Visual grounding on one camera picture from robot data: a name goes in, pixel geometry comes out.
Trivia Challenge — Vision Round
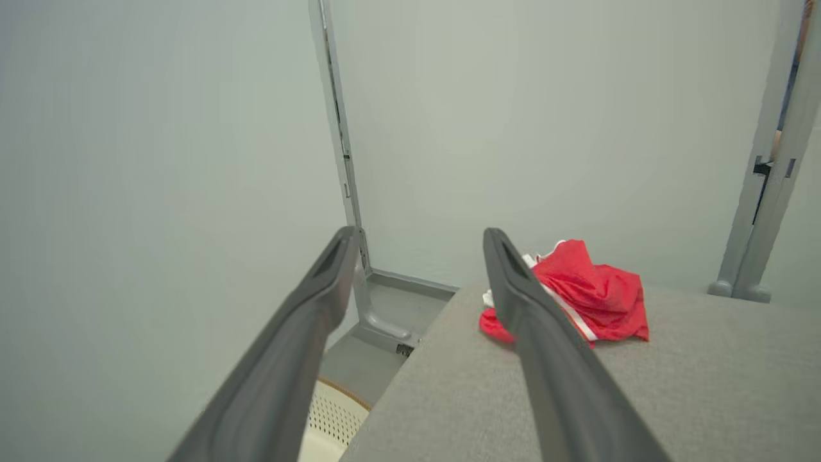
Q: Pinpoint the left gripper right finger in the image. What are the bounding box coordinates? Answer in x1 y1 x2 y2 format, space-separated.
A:
482 228 671 462

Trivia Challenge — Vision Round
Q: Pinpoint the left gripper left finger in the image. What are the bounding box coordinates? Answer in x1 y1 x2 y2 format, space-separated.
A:
167 226 360 462

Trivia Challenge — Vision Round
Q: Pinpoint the red jersey black number print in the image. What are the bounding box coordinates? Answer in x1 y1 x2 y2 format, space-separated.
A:
479 239 650 348

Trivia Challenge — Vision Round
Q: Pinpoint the cream perforated laundry basket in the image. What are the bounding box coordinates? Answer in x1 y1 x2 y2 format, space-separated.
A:
298 377 373 462

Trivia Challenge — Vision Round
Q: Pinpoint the grey post with bracket foot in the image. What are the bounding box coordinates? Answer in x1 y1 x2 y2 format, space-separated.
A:
308 0 418 350

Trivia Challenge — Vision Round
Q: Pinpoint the grey partition base rail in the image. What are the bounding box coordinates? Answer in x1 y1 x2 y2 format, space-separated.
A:
369 268 459 302

